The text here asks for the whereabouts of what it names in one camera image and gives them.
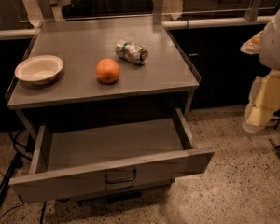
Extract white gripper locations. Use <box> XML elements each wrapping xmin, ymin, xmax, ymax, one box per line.
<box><xmin>240</xmin><ymin>9</ymin><xmax>280</xmax><ymax>133</ymax></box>

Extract orange fruit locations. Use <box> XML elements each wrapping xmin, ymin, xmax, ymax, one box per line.
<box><xmin>96</xmin><ymin>59</ymin><xmax>120</xmax><ymax>84</ymax></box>

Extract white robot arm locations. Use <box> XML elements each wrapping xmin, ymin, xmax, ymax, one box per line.
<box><xmin>240</xmin><ymin>9</ymin><xmax>280</xmax><ymax>133</ymax></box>

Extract open grey top drawer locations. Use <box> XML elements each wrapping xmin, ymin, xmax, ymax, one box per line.
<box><xmin>9</xmin><ymin>109</ymin><xmax>214</xmax><ymax>203</ymax></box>

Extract crushed soda can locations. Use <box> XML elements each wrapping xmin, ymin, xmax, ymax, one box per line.
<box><xmin>115</xmin><ymin>40</ymin><xmax>148</xmax><ymax>65</ymax></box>

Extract grey metal cabinet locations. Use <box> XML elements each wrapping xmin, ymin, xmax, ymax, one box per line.
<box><xmin>5</xmin><ymin>15</ymin><xmax>202</xmax><ymax>142</ymax></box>

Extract white bowl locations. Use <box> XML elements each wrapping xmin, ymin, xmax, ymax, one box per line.
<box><xmin>15</xmin><ymin>55</ymin><xmax>63</xmax><ymax>85</ymax></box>

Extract white horizontal rail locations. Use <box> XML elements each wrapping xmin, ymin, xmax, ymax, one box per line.
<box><xmin>162</xmin><ymin>16</ymin><xmax>273</xmax><ymax>30</ymax></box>

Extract grey metal post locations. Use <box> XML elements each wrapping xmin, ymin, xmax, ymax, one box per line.
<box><xmin>153</xmin><ymin>0</ymin><xmax>163</xmax><ymax>24</ymax></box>

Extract black drawer handle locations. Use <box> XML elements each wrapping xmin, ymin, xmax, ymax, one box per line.
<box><xmin>104</xmin><ymin>169</ymin><xmax>137</xmax><ymax>185</ymax></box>

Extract black floor cables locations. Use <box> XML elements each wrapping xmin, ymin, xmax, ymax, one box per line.
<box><xmin>0</xmin><ymin>129</ymin><xmax>48</xmax><ymax>224</ymax></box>

